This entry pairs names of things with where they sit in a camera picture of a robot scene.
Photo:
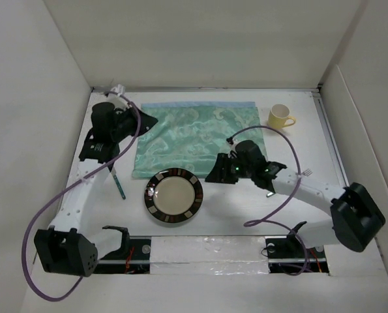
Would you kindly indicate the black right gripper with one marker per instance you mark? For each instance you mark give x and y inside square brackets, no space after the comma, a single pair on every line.
[217,175]

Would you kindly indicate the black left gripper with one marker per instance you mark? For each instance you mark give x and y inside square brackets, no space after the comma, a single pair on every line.
[146,122]

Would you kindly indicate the green patterned cloth placemat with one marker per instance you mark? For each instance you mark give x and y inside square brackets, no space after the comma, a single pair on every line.
[189,135]

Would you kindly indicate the dark rimmed cream plate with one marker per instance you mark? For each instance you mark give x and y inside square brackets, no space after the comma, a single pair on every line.
[173,195]

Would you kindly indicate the yellow ceramic mug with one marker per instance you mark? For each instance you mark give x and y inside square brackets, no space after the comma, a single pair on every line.
[279,117]

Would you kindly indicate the green handled silver fork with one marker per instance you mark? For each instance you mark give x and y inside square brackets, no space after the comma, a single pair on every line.
[307,172]

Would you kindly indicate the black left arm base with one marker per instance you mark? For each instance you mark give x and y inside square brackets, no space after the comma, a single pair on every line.
[136,261]

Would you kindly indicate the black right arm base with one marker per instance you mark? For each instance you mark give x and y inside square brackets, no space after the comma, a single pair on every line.
[287,256]

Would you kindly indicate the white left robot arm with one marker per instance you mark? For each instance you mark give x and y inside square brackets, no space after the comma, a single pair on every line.
[63,248]

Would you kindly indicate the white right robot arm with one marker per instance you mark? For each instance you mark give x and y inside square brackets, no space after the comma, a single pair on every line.
[354,218]

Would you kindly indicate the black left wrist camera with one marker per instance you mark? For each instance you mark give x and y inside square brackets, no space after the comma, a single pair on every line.
[105,120]

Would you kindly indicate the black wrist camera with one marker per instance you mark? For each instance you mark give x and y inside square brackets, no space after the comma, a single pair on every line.
[249,153]
[105,120]

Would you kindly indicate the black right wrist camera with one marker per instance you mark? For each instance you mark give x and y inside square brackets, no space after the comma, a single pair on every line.
[249,153]

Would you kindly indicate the green handled steak knife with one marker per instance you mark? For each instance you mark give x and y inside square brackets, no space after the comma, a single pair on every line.
[117,183]

